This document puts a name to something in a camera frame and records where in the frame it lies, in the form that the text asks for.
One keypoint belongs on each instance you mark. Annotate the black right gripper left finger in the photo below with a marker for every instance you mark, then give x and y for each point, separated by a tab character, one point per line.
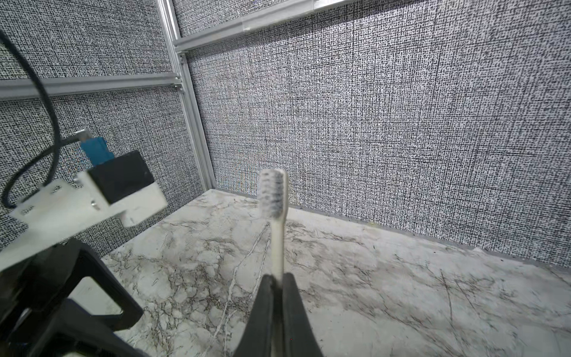
257	336

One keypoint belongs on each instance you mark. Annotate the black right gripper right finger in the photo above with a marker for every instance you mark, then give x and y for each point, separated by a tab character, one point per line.
298	340

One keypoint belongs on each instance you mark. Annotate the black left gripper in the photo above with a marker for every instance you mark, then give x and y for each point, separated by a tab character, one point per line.
38	318

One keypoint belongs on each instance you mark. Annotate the grey toothbrush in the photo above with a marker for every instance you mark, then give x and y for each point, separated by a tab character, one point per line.
273	203

